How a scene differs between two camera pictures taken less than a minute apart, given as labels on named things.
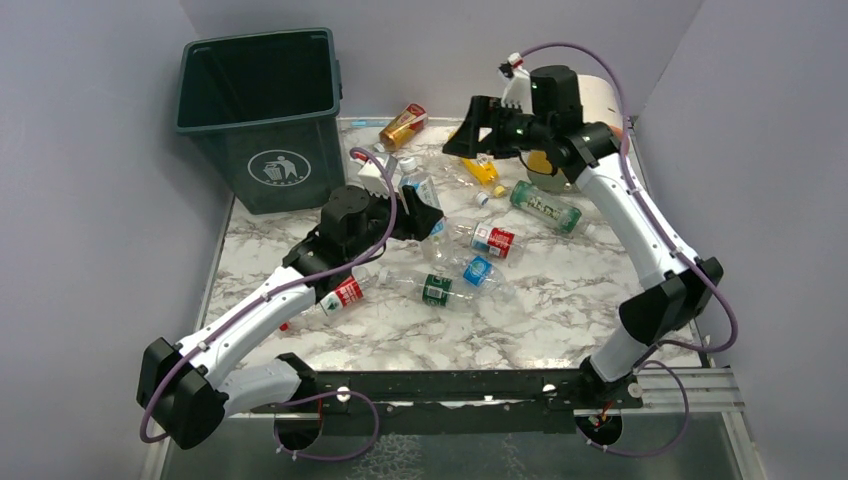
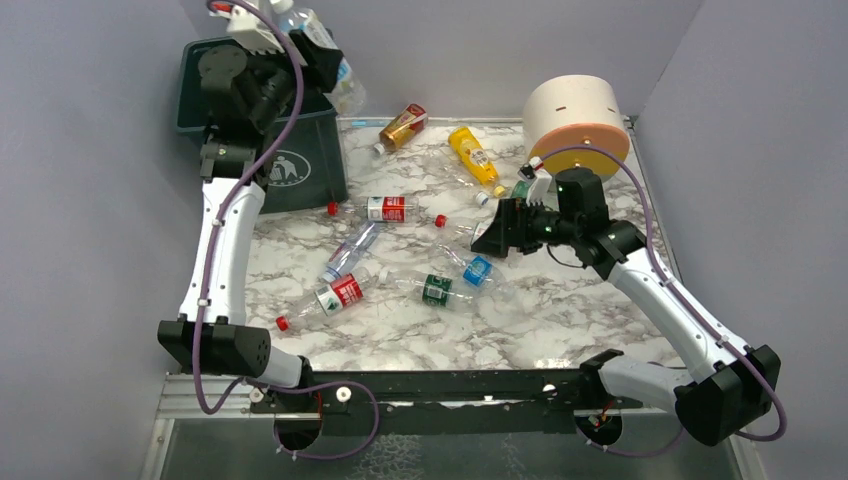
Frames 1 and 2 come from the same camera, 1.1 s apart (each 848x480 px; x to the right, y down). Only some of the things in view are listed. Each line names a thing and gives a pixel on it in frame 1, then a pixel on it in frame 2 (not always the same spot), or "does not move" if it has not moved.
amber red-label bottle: (401, 128) does not move
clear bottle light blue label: (437, 250) to (347, 94)
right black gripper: (494, 128) to (507, 225)
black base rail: (440, 402) does not move
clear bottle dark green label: (431, 289) does not move
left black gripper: (407, 216) to (317, 51)
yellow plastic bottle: (483, 169) does not move
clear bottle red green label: (344, 293) does not move
